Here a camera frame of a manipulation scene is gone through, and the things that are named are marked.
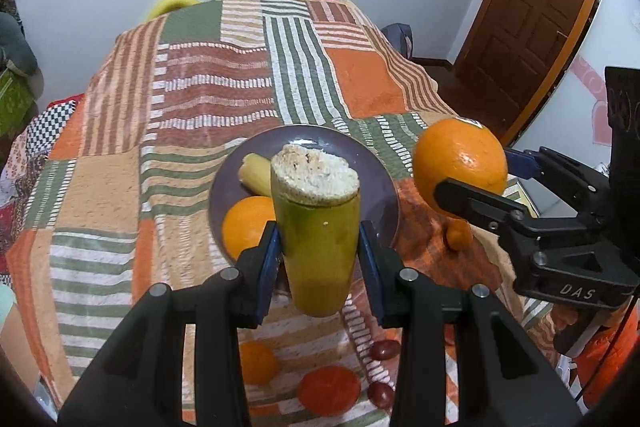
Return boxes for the tiny orange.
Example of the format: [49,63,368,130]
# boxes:
[446,217,474,252]

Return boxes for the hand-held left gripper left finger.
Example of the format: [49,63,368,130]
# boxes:
[57,221,284,427]

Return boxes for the pale yellow banana piece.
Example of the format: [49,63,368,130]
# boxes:
[238,152,275,197]

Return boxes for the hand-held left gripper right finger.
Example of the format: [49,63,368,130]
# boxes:
[357,219,584,427]

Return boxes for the dark blue bag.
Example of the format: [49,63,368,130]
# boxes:
[380,23,417,62]

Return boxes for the striped patchwork blanket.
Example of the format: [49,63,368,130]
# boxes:
[9,0,557,427]

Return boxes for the red grape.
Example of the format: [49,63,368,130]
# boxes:
[369,339,401,361]
[368,381,395,409]

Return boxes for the red tomato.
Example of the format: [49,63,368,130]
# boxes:
[297,366,362,418]

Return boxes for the large orange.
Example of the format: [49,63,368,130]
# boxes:
[412,117,509,221]

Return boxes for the dark purple plate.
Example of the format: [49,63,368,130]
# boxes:
[208,125,401,266]

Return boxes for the floral patterned cloth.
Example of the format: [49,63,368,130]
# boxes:
[0,134,53,278]

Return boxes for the pink wall sticker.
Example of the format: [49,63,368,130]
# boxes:
[570,54,612,148]

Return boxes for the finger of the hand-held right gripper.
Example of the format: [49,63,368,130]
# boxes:
[503,146,613,220]
[433,178,640,313]

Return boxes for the checkered cloth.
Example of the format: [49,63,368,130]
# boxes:
[25,96,81,148]

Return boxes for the yellow round object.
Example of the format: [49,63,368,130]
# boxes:
[145,0,202,22]

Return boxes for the brown wooden door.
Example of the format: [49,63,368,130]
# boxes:
[452,0,609,144]

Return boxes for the grey cloth bundle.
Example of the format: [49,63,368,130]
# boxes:
[0,9,40,78]

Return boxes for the green cut banana piece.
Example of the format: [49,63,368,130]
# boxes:
[270,143,361,318]

